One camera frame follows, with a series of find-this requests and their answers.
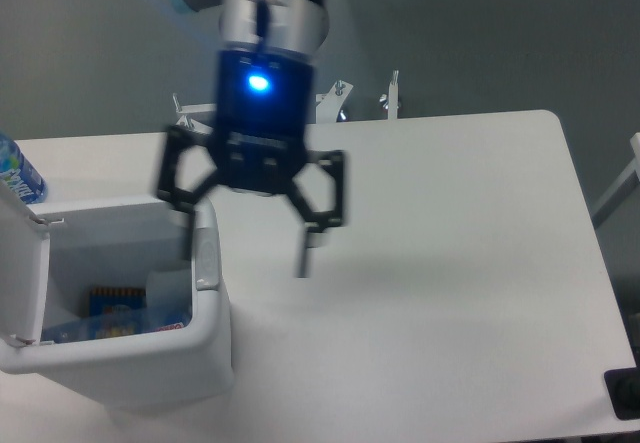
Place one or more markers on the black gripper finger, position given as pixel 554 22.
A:
pixel 315 223
pixel 178 140

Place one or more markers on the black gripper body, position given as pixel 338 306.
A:
pixel 263 102

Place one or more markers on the clear crushed plastic bottle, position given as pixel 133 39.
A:
pixel 78 331

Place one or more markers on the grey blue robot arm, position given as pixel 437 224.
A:
pixel 292 28

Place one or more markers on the white trash can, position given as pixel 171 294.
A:
pixel 54 254

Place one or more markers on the blue labelled water bottle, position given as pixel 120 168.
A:
pixel 19 174

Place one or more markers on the blue orange snack packet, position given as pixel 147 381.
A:
pixel 115 312

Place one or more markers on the black clamp table edge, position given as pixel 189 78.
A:
pixel 623 389

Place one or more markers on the white bracket left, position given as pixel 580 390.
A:
pixel 195 117

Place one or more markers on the white bracket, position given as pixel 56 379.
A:
pixel 330 106
pixel 195 117
pixel 390 101

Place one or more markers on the white bracket middle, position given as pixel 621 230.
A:
pixel 330 106

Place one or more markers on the white bracket right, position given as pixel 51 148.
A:
pixel 390 101

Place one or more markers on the white frame right edge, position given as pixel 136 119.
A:
pixel 619 190

